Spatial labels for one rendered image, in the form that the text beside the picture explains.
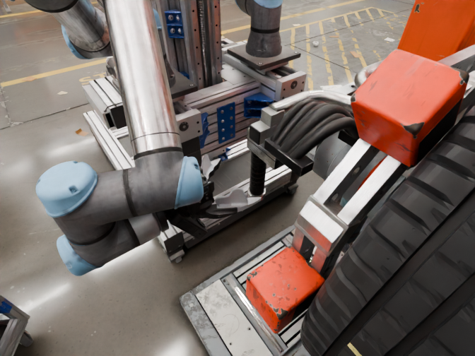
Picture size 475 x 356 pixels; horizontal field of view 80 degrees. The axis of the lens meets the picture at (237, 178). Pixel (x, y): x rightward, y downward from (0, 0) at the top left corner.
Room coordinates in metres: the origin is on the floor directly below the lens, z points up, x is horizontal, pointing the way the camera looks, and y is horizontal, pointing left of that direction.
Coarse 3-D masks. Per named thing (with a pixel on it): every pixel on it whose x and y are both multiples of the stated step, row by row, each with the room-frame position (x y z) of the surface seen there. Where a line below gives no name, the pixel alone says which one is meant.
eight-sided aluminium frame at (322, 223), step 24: (360, 144) 0.29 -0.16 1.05; (336, 168) 0.27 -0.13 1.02; (360, 168) 0.28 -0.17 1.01; (384, 168) 0.25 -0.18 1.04; (336, 192) 0.26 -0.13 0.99; (360, 192) 0.24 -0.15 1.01; (384, 192) 0.24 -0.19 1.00; (312, 216) 0.23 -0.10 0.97; (336, 216) 0.22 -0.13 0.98; (360, 216) 0.23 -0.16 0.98; (312, 240) 0.22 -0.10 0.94; (336, 240) 0.20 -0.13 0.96; (312, 264) 0.21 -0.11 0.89
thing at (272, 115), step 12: (300, 96) 0.48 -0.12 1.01; (312, 96) 0.48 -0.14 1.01; (324, 96) 0.49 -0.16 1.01; (336, 96) 0.48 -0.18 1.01; (348, 96) 0.47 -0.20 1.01; (264, 108) 0.45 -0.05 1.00; (276, 108) 0.44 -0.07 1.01; (288, 108) 0.45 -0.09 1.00; (348, 108) 0.46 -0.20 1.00; (264, 120) 0.44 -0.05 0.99; (276, 120) 0.43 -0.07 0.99
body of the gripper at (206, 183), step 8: (200, 168) 0.40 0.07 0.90; (208, 184) 0.36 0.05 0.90; (208, 192) 0.36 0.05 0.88; (208, 200) 0.37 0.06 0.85; (184, 208) 0.35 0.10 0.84; (192, 208) 0.33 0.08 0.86; (200, 208) 0.35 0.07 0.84; (208, 208) 0.35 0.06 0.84; (160, 216) 0.31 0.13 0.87; (168, 216) 0.33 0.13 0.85; (192, 216) 0.34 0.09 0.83; (200, 216) 0.34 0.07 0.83; (160, 224) 0.30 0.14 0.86
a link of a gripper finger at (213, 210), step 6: (216, 204) 0.36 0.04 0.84; (210, 210) 0.34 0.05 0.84; (216, 210) 0.35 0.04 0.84; (222, 210) 0.35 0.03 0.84; (228, 210) 0.35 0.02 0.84; (234, 210) 0.35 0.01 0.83; (204, 216) 0.34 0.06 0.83; (210, 216) 0.34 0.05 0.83; (216, 216) 0.34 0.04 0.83; (222, 216) 0.34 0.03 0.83
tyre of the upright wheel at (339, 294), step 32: (448, 160) 0.19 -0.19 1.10; (416, 192) 0.18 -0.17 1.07; (448, 192) 0.17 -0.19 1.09; (384, 224) 0.17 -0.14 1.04; (416, 224) 0.16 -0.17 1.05; (448, 224) 0.15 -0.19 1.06; (352, 256) 0.16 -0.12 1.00; (384, 256) 0.14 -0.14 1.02; (416, 256) 0.14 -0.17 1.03; (448, 256) 0.12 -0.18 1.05; (320, 288) 0.15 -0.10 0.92; (352, 288) 0.13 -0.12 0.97; (384, 288) 0.12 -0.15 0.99; (416, 288) 0.11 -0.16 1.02; (448, 288) 0.10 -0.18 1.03; (320, 320) 0.12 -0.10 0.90; (352, 320) 0.11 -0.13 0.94; (384, 320) 0.10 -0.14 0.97; (416, 320) 0.09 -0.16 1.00; (448, 320) 0.09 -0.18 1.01; (320, 352) 0.10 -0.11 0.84; (352, 352) 0.09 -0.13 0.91; (384, 352) 0.08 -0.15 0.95; (416, 352) 0.07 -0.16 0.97; (448, 352) 0.07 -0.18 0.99
